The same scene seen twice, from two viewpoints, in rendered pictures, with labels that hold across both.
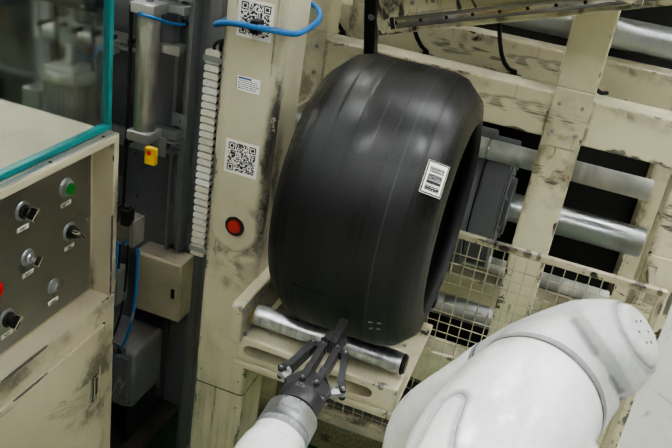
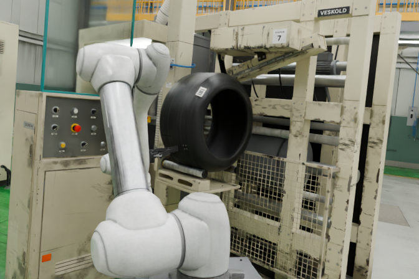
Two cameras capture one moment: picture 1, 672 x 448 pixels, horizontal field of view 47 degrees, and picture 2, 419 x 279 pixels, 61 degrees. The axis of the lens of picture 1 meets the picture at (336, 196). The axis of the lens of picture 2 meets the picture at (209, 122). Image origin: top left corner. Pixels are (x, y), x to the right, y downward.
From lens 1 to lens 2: 1.26 m
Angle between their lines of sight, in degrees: 34
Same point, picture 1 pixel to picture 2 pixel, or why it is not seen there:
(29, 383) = (86, 167)
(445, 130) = (210, 80)
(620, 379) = (148, 53)
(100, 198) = not seen: hidden behind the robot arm
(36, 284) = (96, 139)
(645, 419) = not seen: outside the picture
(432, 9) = (240, 70)
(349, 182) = (177, 95)
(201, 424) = not seen: hidden behind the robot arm
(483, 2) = (255, 64)
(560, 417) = (116, 46)
